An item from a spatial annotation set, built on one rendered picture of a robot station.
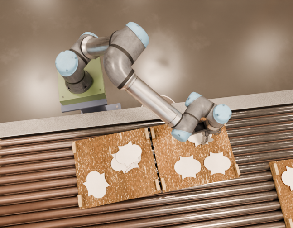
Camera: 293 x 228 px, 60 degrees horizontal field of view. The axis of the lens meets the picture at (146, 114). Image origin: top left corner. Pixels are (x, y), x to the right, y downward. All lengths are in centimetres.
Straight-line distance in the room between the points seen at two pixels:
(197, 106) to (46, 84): 186
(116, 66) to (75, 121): 60
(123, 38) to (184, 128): 43
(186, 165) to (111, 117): 49
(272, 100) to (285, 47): 151
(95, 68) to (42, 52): 138
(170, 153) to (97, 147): 39
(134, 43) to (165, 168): 68
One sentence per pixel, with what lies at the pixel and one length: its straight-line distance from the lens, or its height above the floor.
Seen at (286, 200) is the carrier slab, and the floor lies 94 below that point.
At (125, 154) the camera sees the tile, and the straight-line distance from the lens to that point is 133.
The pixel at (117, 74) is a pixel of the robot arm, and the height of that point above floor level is 142.
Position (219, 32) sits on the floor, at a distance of 293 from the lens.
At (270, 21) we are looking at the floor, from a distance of 322.
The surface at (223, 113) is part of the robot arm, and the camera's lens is 108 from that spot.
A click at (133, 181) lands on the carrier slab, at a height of 94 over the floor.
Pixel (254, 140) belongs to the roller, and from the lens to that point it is 152.
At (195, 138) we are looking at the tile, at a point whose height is 95.
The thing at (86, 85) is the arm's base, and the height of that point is 97.
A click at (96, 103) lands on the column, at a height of 87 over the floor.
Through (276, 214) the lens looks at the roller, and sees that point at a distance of 152.
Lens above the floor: 228
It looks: 72 degrees down
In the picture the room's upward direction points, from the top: 2 degrees clockwise
